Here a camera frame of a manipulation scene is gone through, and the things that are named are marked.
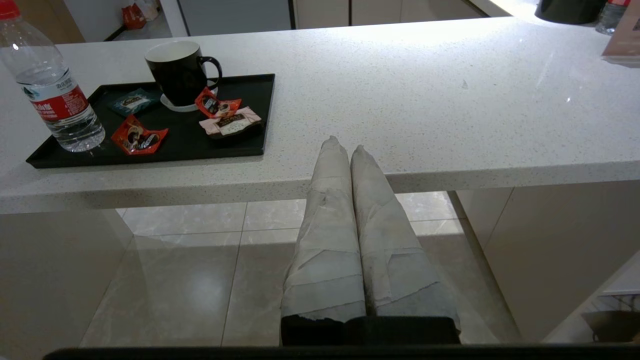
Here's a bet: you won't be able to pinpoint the black electric kettle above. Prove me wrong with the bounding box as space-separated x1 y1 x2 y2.
534 0 607 25

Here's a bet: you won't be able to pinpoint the black rectangular serving tray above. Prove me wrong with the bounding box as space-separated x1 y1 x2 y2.
26 73 276 169

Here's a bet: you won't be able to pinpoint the wooden door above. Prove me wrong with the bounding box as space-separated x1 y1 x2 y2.
14 0 86 45

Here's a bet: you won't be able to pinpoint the clear water bottle red label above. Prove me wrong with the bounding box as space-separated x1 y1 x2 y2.
0 0 106 153
594 0 632 36

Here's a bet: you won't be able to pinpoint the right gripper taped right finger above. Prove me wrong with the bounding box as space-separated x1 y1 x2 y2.
349 144 462 346

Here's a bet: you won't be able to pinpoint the white saucer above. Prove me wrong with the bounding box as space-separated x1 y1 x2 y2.
159 87 220 113

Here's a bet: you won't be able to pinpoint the brown QR code sign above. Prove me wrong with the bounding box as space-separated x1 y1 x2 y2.
601 4 640 69

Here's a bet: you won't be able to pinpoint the grey counter base cabinet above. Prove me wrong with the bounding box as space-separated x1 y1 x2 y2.
400 0 489 24

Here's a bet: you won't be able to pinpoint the dark teal tea packet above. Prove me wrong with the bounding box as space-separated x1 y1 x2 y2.
107 87 162 118

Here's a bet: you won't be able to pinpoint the grey sink cabinet doors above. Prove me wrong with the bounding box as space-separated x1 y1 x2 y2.
294 0 402 29

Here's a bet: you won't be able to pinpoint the pink white tea packet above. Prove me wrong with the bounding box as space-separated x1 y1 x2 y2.
198 106 263 138

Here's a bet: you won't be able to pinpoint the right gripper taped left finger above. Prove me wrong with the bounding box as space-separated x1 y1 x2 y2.
280 135 368 347

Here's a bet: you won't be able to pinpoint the red snack packet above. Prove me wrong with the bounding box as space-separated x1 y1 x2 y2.
110 114 170 156
194 86 243 120

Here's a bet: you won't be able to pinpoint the red white bag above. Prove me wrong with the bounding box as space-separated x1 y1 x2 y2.
121 0 161 30

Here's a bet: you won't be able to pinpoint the black mug white inside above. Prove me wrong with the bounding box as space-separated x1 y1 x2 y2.
144 40 223 107

